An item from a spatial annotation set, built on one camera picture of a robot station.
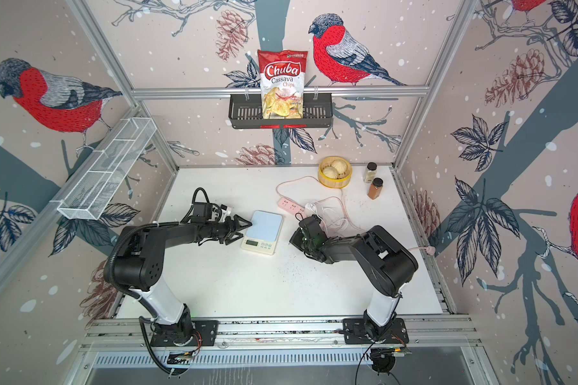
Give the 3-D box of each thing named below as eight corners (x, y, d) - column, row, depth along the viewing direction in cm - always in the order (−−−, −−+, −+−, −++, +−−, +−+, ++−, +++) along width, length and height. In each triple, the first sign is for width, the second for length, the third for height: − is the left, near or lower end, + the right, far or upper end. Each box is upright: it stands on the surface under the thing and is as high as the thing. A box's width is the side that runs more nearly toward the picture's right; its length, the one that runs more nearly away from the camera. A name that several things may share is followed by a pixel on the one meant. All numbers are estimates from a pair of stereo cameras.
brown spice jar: (369, 200, 110) (374, 186, 102) (367, 191, 113) (372, 177, 105) (378, 200, 110) (385, 185, 102) (376, 191, 113) (382, 177, 105)
